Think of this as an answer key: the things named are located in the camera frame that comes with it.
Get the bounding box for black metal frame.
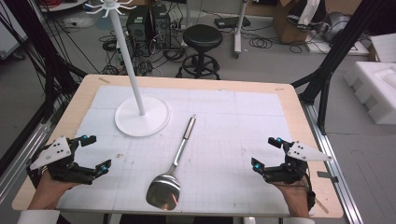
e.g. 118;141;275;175
0;0;89;125
291;0;388;135

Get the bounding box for white grid mat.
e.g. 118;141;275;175
57;85;316;217

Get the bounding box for black tape piece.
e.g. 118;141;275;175
317;170;339;184

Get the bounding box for coiled black cable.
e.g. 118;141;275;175
247;33;276;49

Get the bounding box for person's right hand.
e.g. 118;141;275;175
273;178;312;218

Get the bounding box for black round stool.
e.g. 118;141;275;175
175;23;224;80

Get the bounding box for cardboard box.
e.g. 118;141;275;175
272;0;312;45

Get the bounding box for round white table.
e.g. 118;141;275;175
38;0;89;13

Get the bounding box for grey round appliance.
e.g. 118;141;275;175
317;11;352;42

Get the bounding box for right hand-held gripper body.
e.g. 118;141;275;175
262;140;333;185

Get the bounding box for white hook rack stand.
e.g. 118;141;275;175
84;0;172;138

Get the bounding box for small white foam block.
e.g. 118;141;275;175
370;33;396;63

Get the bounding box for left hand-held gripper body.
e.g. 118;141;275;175
26;135;96;189

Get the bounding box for person's left hand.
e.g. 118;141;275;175
27;170;82;211

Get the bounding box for metal ladle spoon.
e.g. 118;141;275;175
145;113;198;212

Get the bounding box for flat black device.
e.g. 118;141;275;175
214;15;252;30

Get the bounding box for aluminium rail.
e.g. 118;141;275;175
300;102;364;224
0;120;53;204

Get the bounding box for large white foam packaging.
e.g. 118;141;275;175
343;61;396;126

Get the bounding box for striped cloth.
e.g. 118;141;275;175
285;0;327;33

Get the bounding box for white stand pole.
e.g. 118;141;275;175
233;0;249;59

